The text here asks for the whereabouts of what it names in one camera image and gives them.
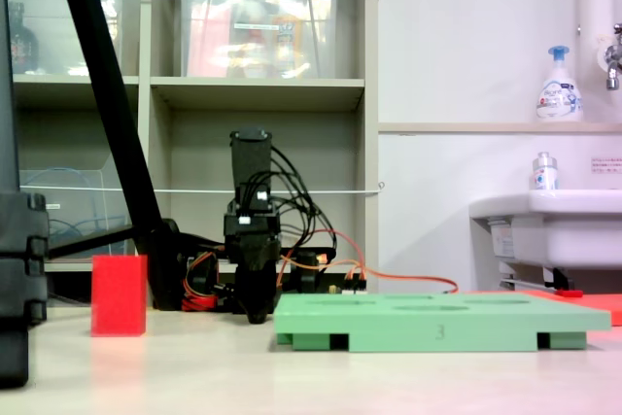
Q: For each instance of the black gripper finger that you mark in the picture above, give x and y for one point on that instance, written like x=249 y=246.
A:
x=247 y=284
x=268 y=279

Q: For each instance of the red square block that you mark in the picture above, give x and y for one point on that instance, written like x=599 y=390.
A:
x=119 y=296

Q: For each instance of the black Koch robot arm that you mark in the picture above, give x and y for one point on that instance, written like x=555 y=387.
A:
x=250 y=162

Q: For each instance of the black table clamp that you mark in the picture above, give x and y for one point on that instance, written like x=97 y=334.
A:
x=307 y=269

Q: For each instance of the small circuit board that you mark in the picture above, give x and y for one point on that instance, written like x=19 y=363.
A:
x=352 y=288

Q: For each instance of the beige shelf unit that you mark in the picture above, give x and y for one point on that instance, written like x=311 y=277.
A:
x=257 y=89

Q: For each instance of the green shape board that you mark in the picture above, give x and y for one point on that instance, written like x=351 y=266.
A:
x=413 y=325

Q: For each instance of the large clear storage bin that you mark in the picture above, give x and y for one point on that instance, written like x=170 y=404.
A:
x=218 y=36

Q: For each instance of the pink-capped bottle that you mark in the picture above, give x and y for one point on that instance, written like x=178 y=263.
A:
x=287 y=31

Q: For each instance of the black tripod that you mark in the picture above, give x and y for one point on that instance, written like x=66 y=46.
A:
x=104 y=89

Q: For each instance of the notched black stack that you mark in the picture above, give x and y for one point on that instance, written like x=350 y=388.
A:
x=22 y=259

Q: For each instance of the dark grey vertical panel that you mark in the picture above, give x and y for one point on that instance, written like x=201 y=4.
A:
x=7 y=94

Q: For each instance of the clear bin with bottles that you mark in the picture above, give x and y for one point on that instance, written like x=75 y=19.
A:
x=53 y=31

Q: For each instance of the dark round bottle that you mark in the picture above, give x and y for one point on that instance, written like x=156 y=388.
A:
x=22 y=48

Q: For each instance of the small silver-capped bottle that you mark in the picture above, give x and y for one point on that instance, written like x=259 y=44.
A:
x=545 y=174

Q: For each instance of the white sink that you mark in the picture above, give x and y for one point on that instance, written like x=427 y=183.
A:
x=568 y=232

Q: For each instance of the white blue soap pump bottle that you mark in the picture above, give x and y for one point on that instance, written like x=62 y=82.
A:
x=558 y=94

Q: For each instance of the metal faucet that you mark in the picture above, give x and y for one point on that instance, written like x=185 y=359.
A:
x=612 y=58

